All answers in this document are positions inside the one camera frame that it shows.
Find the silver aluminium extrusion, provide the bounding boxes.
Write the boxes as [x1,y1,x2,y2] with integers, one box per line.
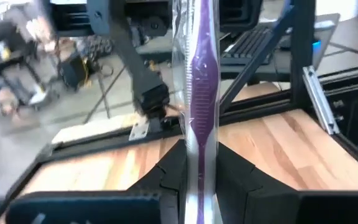
[302,65,341,136]

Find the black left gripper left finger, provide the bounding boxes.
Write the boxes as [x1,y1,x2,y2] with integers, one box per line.
[5,139,188,224]

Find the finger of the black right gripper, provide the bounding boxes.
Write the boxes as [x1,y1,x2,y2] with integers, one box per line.
[218,0,264,34]
[124,0,173,39]

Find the purple toothbrush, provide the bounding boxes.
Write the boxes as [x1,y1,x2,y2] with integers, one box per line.
[171,0,224,224]

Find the black box with white labels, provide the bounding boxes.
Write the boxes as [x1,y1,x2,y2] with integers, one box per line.
[321,72,358,162]

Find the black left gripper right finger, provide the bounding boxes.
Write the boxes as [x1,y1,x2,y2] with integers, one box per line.
[215,142,358,224]

